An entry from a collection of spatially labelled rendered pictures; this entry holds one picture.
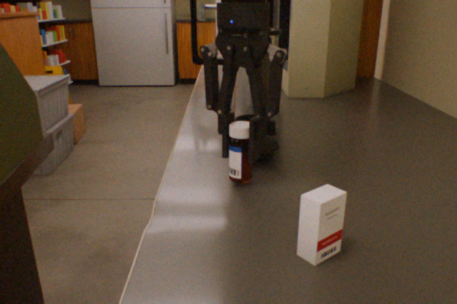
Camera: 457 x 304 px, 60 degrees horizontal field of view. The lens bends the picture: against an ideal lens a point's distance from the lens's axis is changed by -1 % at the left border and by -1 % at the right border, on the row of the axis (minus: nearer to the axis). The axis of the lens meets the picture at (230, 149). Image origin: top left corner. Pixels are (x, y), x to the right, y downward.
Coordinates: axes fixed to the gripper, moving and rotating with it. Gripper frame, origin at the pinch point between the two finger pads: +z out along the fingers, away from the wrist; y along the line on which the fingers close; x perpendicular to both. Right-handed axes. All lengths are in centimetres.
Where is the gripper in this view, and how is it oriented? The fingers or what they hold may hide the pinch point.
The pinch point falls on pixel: (241, 138)
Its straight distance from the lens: 63.3
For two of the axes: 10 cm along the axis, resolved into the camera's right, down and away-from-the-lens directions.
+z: 0.0, 9.4, 3.4
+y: -9.0, -1.5, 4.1
